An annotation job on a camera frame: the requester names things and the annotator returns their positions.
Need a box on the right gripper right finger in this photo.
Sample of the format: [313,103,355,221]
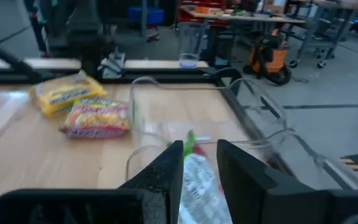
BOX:
[217,139,358,224]

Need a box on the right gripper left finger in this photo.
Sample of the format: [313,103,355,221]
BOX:
[0,140,185,224]

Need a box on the lime chili shrimp ramen pack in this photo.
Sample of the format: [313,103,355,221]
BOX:
[60,97,132,140]
[166,129,234,224]

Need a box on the yellow chicken ramen pack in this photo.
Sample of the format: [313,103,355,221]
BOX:
[29,70,108,118]

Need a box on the clear plastic cup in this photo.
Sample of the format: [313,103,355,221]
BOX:
[177,21,205,70]

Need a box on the grey wheeled cart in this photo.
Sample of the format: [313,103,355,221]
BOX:
[289,0,354,69]

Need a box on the wooden workbench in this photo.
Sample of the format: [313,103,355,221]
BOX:
[178,4,307,26]

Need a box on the red bin storage shelf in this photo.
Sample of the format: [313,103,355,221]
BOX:
[178,0,229,27]

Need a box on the blue storage bin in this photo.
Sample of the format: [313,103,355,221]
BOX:
[127,6,165,26]

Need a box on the cardboard box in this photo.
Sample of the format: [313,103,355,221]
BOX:
[262,0,288,15]

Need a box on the grey metal mounting bracket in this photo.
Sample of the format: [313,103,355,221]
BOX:
[99,51,126,79]

